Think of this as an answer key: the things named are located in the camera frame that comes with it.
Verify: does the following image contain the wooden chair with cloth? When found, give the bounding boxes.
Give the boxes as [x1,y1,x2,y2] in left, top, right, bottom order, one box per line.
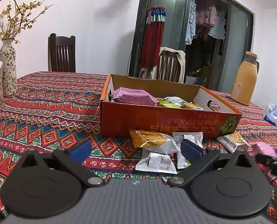
[155,51,180,83]

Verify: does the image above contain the yellow packet in box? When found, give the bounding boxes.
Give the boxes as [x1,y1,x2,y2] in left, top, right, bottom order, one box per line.
[181,102,204,111]

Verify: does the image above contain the silver packet in box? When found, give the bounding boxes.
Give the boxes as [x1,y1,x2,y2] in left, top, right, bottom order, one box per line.
[164,96,188,107]

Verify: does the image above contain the pink hanging garment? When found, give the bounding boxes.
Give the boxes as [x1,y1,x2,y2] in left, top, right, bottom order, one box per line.
[196,0,217,27]

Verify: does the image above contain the light blue hanging shirt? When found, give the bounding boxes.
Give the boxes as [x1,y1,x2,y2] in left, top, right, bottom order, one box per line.
[185,0,197,45]

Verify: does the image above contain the cracker packet right of box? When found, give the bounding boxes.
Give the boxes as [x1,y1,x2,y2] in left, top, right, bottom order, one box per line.
[217,132,251,153]

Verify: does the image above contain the large pink snack packet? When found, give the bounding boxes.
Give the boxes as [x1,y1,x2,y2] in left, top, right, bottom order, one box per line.
[112,87,159,106]

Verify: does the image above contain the red tasselled hanging ornament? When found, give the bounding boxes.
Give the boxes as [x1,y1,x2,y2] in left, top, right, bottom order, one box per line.
[139,6,166,69]

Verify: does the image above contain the yellow thermos jug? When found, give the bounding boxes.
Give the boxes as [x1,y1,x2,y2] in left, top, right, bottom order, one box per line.
[231,51,259,105]

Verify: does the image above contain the white snack packet lower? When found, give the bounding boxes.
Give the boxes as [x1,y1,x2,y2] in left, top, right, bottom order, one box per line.
[135,149,177,175]

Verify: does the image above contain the floral ceramic vase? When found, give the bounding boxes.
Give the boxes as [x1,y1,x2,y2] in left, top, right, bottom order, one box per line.
[0,39,18,97]

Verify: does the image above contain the patterned red tablecloth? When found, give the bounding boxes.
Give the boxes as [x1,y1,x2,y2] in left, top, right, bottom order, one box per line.
[0,71,277,224]

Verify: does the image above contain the yellow cracker snack packet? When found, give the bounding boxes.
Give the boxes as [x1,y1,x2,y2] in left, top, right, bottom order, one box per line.
[130,130,180,155]

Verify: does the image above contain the dark wooden chair left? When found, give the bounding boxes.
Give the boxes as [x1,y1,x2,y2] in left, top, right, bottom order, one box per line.
[48,33,76,72]

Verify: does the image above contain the white packet under finger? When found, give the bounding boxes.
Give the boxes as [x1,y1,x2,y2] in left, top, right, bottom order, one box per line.
[172,132,206,170]

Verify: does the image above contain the yellow flower branches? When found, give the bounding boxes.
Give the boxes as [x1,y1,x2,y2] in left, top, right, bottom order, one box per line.
[0,0,52,44]

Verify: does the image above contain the beige cloth on chair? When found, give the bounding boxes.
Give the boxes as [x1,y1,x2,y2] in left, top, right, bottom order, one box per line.
[139,46,186,84]

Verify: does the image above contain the green snack packet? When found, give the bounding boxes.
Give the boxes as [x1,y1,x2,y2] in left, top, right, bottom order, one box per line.
[157,100,180,109]

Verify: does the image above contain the white tissue pack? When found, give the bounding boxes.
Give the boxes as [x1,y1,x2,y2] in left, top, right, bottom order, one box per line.
[263,104,277,127]

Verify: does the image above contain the black sliding door frame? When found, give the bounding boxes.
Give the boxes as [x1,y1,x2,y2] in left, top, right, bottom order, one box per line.
[128,0,253,93]

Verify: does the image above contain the orange cardboard box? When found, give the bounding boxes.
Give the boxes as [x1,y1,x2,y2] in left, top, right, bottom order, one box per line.
[100,74,242,138]

